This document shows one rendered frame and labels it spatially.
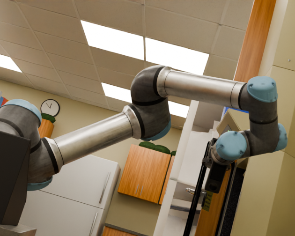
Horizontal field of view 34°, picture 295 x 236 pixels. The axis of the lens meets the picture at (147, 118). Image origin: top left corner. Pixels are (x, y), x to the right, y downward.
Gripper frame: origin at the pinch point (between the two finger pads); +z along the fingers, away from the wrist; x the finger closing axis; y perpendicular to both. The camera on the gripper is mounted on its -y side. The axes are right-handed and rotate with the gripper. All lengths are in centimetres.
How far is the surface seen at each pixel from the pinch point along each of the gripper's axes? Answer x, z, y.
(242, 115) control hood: -6.4, 4.3, 21.8
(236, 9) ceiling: -5, 147, 136
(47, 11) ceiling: 152, 239, 136
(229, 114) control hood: -1.9, 4.8, 21.2
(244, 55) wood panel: -6, 41, 60
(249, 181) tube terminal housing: -13.9, 4.1, -0.4
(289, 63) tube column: -18.2, 4.2, 45.4
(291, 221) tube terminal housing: -33.3, 13.7, -8.6
